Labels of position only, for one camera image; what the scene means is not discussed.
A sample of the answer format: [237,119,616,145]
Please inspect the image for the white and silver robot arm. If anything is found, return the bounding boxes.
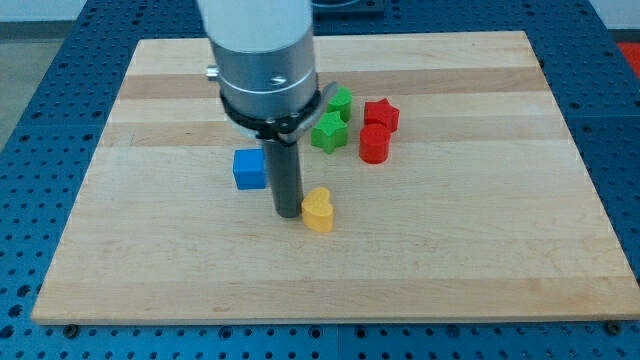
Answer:
[197,0,323,218]

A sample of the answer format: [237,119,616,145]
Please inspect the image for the green star block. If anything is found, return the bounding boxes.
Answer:
[311,111,348,154]

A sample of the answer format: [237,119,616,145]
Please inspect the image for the black clamp with grey lever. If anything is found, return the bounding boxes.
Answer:
[220,82,339,146]

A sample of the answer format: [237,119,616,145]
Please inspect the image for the green rounded block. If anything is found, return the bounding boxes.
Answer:
[326,86,353,122]

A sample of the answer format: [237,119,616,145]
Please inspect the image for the blue cube block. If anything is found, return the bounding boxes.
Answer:
[232,148,267,190]

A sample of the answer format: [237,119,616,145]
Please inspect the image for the red cylinder block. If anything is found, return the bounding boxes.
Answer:
[359,124,391,164]

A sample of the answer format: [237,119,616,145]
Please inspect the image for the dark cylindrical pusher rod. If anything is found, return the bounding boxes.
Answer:
[262,140,303,218]

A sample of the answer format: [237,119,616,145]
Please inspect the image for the yellow heart block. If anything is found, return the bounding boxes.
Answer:
[301,187,334,233]

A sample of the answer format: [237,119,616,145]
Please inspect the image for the red star block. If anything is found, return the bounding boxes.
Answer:
[364,98,400,132]

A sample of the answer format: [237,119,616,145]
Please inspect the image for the wooden board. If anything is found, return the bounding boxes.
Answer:
[32,31,639,325]

